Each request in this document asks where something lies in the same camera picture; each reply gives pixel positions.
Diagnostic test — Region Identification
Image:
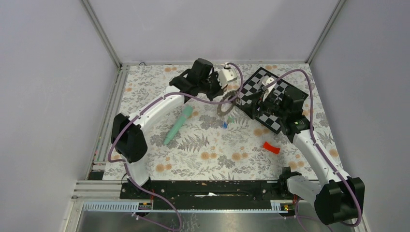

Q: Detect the purple cable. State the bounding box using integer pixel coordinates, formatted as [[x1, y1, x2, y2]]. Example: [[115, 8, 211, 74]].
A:
[[107, 62, 245, 232], [264, 68, 363, 232]]

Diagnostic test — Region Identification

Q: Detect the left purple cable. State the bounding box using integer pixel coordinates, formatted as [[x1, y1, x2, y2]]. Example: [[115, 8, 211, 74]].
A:
[[107, 62, 245, 232]]

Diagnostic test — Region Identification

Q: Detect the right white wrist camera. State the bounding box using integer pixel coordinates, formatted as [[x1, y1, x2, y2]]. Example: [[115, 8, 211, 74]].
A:
[[262, 76, 276, 101]]

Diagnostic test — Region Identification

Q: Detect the metal key holder plate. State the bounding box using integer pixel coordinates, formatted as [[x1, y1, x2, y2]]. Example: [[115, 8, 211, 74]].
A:
[[216, 90, 240, 117]]

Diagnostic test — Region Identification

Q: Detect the white slotted cable duct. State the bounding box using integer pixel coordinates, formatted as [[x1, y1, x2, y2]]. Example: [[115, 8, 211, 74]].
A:
[[83, 201, 288, 213]]

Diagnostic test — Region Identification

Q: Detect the green key tag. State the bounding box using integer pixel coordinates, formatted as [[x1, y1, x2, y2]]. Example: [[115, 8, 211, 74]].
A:
[[227, 116, 235, 124]]

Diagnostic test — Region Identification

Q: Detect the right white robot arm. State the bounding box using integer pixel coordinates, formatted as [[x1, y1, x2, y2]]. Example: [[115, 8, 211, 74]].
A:
[[250, 87, 365, 227]]

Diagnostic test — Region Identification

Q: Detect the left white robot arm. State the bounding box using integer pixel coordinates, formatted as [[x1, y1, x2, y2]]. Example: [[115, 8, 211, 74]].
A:
[[110, 58, 231, 199]]

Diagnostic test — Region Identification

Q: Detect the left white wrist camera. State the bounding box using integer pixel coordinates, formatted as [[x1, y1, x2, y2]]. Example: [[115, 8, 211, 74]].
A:
[[218, 65, 238, 89]]

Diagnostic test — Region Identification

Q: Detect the mint green plastic stick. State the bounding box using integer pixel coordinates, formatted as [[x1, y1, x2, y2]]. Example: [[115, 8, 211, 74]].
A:
[[163, 105, 193, 145]]

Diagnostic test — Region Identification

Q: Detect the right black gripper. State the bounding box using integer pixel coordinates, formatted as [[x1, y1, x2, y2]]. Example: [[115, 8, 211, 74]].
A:
[[238, 89, 289, 120]]

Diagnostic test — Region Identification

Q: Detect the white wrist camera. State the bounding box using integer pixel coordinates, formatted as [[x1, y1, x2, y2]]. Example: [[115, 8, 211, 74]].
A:
[[262, 76, 276, 101], [218, 65, 238, 89]]

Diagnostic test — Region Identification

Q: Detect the floral patterned table mat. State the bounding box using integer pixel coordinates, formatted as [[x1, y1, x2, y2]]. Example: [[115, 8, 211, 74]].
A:
[[119, 63, 342, 180]]

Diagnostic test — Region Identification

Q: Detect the red curved plastic piece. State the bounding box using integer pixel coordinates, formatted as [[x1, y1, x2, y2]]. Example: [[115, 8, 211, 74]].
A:
[[263, 142, 280, 155]]

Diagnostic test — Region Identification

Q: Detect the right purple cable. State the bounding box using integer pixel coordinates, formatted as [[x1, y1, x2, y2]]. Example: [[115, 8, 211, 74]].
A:
[[264, 68, 363, 232]]

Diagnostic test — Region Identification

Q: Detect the black white checkerboard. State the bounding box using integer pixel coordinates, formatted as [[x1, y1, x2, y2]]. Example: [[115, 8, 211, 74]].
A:
[[235, 68, 310, 135]]

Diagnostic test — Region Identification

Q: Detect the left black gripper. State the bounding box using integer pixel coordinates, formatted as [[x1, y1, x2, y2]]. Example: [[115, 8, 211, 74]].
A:
[[199, 71, 228, 102]]

